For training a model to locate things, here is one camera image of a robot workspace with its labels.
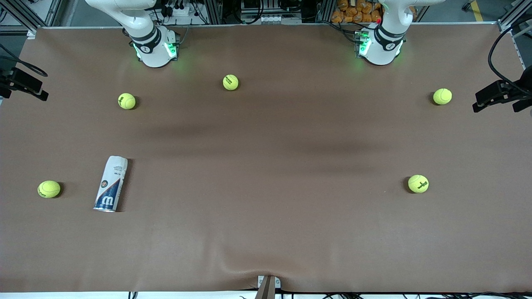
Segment white blue tennis can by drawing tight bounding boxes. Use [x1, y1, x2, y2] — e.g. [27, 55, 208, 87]
[93, 155, 128, 213]

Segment orange snack bag pile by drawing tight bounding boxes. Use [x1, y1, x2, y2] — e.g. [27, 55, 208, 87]
[331, 0, 383, 24]

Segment white power strip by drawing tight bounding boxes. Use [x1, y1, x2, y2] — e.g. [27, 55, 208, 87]
[164, 3, 196, 17]

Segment white connector row device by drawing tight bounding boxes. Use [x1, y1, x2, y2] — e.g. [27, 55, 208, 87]
[241, 15, 302, 25]

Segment brown table mat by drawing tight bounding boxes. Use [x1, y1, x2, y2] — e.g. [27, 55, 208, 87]
[0, 23, 532, 293]

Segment grey metal table clamp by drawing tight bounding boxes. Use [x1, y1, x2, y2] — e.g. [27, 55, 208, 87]
[257, 275, 281, 299]

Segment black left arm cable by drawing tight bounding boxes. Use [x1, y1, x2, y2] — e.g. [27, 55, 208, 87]
[488, 19, 532, 97]

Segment aluminium table edge rail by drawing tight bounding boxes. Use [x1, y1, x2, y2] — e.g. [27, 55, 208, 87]
[510, 30, 532, 69]

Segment aluminium frame profile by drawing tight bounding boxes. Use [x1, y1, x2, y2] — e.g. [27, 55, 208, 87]
[0, 0, 63, 34]
[497, 0, 532, 32]

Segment aluminium frame post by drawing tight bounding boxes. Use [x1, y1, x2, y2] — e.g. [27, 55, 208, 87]
[206, 0, 224, 25]
[317, 0, 333, 23]

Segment black floor cable bundle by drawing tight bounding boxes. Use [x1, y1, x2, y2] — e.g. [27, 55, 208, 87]
[276, 291, 532, 299]

